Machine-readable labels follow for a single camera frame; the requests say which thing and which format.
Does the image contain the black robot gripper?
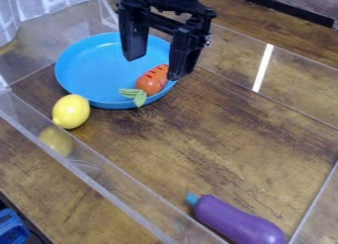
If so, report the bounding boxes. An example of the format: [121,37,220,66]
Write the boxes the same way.
[117,0,216,81]

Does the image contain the blue round plastic tray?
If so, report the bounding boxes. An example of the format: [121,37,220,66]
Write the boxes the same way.
[54,32,169,110]

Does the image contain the yellow toy lemon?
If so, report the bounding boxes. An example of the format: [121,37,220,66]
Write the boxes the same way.
[51,94,90,129]

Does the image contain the orange toy carrot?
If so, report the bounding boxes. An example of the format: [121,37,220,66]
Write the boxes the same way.
[117,64,169,107]

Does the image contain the purple toy eggplant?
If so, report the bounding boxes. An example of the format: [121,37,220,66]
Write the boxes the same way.
[185,193,285,244]

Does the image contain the blue object at corner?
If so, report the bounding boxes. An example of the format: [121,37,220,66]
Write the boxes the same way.
[0,208,30,244]

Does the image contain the clear acrylic enclosure wall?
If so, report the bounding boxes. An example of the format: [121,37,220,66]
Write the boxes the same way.
[0,0,338,244]

